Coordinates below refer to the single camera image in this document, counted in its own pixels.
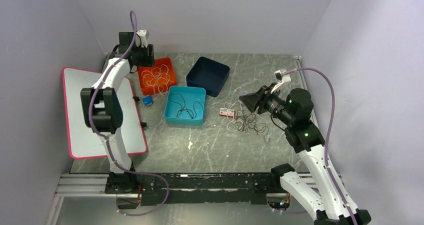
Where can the orange plastic box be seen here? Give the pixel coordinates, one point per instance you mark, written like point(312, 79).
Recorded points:
point(157, 79)

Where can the red white small box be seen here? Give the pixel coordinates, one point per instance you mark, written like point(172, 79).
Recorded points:
point(226, 112)

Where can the pink framed whiteboard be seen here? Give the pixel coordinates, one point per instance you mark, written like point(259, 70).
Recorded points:
point(83, 143)

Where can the light blue plastic box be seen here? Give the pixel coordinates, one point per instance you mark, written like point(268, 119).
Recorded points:
point(185, 105)

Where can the dark blue plastic box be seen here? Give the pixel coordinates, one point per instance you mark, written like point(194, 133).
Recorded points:
point(208, 74)

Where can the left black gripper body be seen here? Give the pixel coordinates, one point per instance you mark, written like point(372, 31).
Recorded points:
point(143, 58)

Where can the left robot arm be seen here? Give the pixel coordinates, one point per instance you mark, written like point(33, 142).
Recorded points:
point(103, 113)

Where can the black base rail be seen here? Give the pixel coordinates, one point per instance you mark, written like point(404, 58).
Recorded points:
point(195, 188)

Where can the blue whiteboard eraser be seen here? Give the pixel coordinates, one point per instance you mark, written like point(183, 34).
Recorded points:
point(147, 100)

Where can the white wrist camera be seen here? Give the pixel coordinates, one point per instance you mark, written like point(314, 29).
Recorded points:
point(143, 36)
point(282, 79)

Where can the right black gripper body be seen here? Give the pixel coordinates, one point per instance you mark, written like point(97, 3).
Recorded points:
point(271, 102)

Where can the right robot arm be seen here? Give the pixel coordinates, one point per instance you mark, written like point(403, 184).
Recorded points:
point(330, 204)

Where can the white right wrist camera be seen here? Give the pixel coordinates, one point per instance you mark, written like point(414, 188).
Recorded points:
point(282, 79)

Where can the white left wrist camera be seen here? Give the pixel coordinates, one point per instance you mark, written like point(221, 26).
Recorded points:
point(143, 36)

